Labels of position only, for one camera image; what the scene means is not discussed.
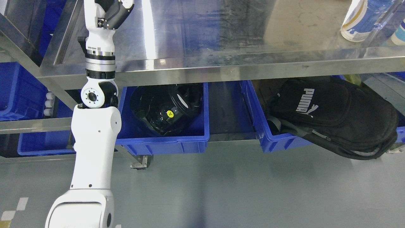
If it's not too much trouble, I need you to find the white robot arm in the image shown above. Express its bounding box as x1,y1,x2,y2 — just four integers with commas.
45,0,134,228

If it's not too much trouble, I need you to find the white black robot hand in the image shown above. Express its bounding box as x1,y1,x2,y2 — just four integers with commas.
78,0,134,59

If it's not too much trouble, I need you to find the black helmet with yellow sticker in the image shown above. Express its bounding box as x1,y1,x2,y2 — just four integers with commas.
130,83,203,136

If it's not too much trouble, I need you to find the blue bin lower left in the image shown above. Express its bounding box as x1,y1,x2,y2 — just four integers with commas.
17,101,76,156

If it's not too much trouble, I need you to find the blue bin with black helmet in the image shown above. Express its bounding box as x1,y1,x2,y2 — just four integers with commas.
116,83,210,155

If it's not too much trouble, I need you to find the white blue bottle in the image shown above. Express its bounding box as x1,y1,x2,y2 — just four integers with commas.
340,0,394,43

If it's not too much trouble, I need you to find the blue bin far left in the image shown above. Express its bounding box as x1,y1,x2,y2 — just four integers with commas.
0,62,48,121

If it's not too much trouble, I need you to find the stainless steel table cart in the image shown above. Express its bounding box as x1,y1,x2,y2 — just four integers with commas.
0,0,405,170

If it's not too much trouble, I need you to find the white teal bottle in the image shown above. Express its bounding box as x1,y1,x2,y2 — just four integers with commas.
390,19,405,46

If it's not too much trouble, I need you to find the black Puma backpack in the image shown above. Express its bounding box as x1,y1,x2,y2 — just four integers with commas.
266,76,399,160

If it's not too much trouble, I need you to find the blue bin under backpack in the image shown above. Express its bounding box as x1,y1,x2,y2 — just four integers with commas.
240,80,312,153

